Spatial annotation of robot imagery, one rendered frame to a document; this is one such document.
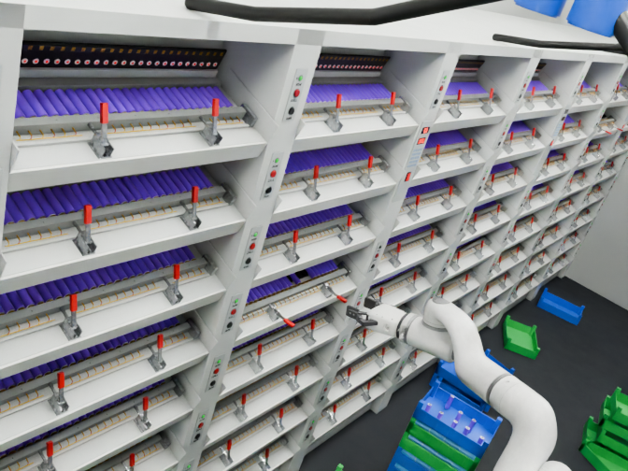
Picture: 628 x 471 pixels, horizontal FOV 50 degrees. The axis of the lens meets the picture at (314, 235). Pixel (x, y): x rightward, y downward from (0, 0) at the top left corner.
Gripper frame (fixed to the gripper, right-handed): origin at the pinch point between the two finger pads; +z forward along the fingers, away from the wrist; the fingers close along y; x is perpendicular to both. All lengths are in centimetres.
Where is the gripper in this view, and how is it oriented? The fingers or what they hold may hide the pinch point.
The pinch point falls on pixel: (358, 306)
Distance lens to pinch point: 194.8
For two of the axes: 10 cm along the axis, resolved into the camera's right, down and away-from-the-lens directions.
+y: 6.1, -1.8, 7.7
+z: -7.9, -2.9, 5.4
